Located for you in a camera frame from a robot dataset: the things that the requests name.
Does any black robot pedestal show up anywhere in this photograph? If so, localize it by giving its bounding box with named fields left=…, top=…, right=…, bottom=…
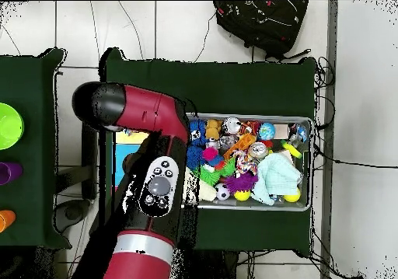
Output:
left=183, top=249, right=240, bottom=279

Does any small soccer ball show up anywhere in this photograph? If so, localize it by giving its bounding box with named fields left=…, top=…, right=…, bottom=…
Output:
left=214, top=183, right=232, bottom=201

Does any black cable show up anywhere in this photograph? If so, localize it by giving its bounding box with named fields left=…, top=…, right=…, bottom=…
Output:
left=312, top=56, right=337, bottom=131
left=313, top=145, right=398, bottom=169

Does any orange plastic cup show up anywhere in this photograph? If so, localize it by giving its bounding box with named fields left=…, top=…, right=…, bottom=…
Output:
left=0, top=209, right=16, bottom=234

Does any silver drink can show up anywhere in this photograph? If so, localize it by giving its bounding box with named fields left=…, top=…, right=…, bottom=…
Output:
left=222, top=117, right=242, bottom=136
left=247, top=141, right=269, bottom=160

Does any purple plastic cup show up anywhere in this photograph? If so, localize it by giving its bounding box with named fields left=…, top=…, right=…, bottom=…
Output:
left=0, top=162, right=23, bottom=186

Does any blue globe ball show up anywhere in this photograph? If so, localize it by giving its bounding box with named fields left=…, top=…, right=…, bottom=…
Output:
left=257, top=122, right=277, bottom=141

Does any mint green cloth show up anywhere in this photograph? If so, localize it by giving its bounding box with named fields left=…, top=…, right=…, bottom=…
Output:
left=250, top=152, right=302, bottom=207

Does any pink spiky ball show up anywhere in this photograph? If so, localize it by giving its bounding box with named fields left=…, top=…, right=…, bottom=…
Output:
left=201, top=147, right=220, bottom=162

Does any green plastic bowl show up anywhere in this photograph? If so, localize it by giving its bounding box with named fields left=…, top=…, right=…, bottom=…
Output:
left=0, top=102, right=25, bottom=151

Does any purple spiky ball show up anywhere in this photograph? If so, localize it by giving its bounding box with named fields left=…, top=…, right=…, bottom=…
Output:
left=222, top=171, right=259, bottom=194

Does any wooden box with three holes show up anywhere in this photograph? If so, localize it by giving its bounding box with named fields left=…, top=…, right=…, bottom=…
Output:
left=111, top=130, right=150, bottom=196

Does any black backpack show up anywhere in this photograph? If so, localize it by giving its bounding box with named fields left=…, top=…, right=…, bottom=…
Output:
left=212, top=0, right=312, bottom=61

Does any orange plastic crate toy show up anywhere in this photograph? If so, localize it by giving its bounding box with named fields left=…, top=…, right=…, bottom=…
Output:
left=223, top=132, right=257, bottom=161

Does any cream cloth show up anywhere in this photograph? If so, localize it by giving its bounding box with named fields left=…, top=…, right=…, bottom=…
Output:
left=183, top=166, right=218, bottom=204

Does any dark green cloth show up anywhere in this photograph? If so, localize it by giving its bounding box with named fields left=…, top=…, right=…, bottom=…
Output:
left=98, top=47, right=318, bottom=258
left=0, top=47, right=72, bottom=249

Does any orange plush toy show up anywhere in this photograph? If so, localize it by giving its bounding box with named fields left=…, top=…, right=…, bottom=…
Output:
left=205, top=117, right=224, bottom=140

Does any silver mesh bin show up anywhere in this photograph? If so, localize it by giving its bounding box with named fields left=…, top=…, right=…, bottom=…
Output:
left=185, top=112, right=313, bottom=212

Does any blue spiky ball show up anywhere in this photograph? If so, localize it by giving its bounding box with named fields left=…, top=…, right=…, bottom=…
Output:
left=186, top=145, right=204, bottom=172

